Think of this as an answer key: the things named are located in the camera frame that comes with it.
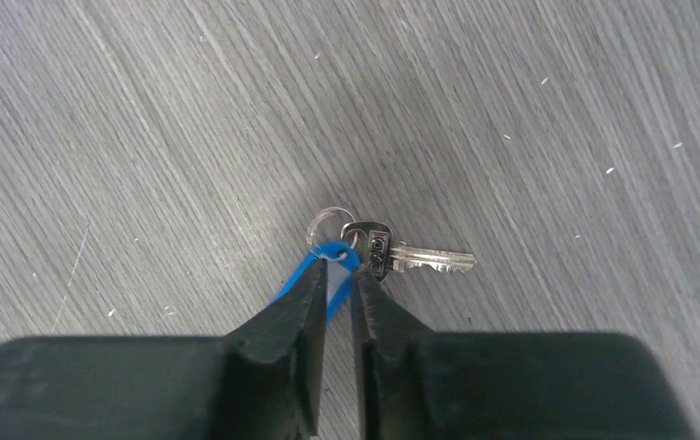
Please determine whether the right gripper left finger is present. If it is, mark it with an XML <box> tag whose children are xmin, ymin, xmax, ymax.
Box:
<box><xmin>0</xmin><ymin>260</ymin><xmax>327</xmax><ymax>439</ymax></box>

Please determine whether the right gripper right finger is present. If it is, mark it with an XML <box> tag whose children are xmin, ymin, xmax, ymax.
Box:
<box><xmin>350</xmin><ymin>268</ymin><xmax>695</xmax><ymax>439</ymax></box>

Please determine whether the blue tagged key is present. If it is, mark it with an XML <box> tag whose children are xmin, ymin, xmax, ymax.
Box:
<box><xmin>272</xmin><ymin>206</ymin><xmax>476</xmax><ymax>321</ymax></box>

